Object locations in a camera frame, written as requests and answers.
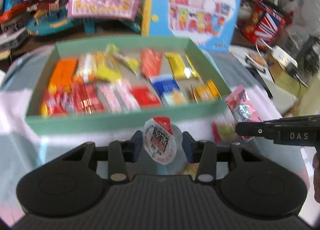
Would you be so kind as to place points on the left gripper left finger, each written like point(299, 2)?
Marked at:
point(121, 152)

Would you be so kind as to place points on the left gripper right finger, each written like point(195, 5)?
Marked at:
point(204, 153)

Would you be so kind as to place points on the round jelly cup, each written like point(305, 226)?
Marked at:
point(162, 140)

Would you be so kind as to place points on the pink white candy bag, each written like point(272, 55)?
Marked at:
point(241, 106)

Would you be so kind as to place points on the large yellow snack bag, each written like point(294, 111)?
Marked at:
point(107, 67)

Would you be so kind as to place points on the yellow green snack packet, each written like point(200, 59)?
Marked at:
point(133, 64)

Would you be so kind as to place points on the red green snack packet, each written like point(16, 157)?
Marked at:
point(224, 132)

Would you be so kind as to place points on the pink white candy packet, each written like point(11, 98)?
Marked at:
point(119, 97)

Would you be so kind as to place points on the red square snack packet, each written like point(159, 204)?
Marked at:
point(145, 98)

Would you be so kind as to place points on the small gold orange packet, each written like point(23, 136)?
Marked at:
point(206, 92)

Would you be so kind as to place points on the red shiny snack packet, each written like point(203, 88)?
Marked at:
point(85, 99)

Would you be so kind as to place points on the mint green cardboard box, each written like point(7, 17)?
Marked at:
point(74, 124)

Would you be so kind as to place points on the blue white cracker packet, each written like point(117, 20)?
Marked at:
point(168, 90)

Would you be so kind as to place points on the red rainbow candy packet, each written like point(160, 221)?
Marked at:
point(57, 101)

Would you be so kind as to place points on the gold yellow snack packet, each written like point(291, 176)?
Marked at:
point(181, 66)

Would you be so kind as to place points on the orange white snack packet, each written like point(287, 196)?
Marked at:
point(86, 68)

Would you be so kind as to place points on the orange flat snack box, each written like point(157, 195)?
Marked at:
point(63, 72)

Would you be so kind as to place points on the orange red snack packet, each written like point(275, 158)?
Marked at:
point(150, 62)

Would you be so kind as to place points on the red union jack tin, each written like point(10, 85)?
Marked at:
point(263, 25)

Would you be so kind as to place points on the blue toy set box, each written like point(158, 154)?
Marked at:
point(210, 24)

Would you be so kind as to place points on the teal toy playset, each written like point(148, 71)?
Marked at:
point(45, 23)

